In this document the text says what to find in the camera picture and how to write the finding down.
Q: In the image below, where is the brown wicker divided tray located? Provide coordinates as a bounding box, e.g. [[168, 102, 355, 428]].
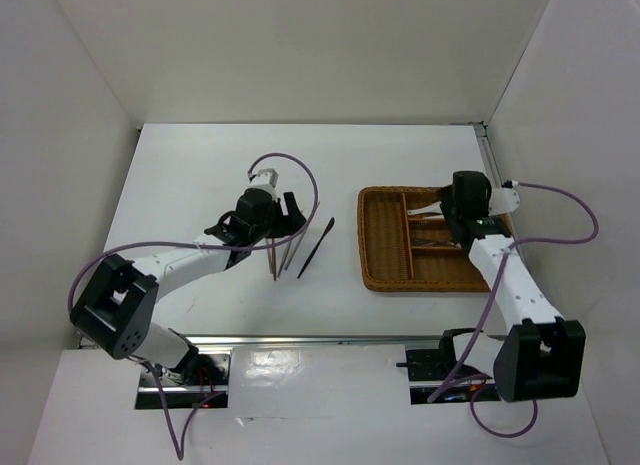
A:
[[357, 186, 489, 293]]

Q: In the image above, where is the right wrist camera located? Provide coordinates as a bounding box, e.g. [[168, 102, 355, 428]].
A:
[[488, 181, 521, 216]]

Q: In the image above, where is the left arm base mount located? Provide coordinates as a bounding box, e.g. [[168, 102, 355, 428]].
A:
[[134, 349, 232, 410]]

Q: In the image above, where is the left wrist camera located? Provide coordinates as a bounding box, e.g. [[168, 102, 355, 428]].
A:
[[248, 168, 279, 193]]

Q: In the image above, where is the aluminium rail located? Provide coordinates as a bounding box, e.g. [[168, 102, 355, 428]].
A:
[[472, 122, 504, 186], [79, 333, 451, 349]]

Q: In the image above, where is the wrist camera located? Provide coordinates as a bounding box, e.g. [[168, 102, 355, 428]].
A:
[[488, 181, 521, 216], [248, 168, 279, 193]]

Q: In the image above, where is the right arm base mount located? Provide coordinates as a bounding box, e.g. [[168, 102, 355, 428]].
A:
[[396, 328, 499, 405]]

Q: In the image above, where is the black knife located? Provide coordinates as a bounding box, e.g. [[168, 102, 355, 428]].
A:
[[297, 217, 336, 279]]

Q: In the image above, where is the copper brown knife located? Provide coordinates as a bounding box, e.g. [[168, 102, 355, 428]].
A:
[[270, 238, 278, 282]]

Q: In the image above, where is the aluminium rail front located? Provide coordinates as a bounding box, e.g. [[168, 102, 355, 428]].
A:
[[79, 333, 451, 349]]

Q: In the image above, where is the long silver chopstick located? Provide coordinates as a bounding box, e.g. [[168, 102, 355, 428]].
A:
[[284, 230, 306, 270]]

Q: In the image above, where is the white spoon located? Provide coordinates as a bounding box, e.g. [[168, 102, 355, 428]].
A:
[[407, 201, 442, 217]]

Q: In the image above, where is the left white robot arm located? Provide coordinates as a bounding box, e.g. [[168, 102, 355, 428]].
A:
[[70, 187, 306, 384]]

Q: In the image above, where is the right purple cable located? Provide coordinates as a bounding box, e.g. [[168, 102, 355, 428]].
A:
[[425, 181, 600, 437]]

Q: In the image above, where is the aluminium rail right side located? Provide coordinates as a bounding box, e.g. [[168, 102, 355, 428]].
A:
[[472, 122, 504, 186]]

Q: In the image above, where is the silver knife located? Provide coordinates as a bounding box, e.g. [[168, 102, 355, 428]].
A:
[[278, 241, 293, 277]]

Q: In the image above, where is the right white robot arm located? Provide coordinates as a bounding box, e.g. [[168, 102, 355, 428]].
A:
[[428, 171, 586, 402]]

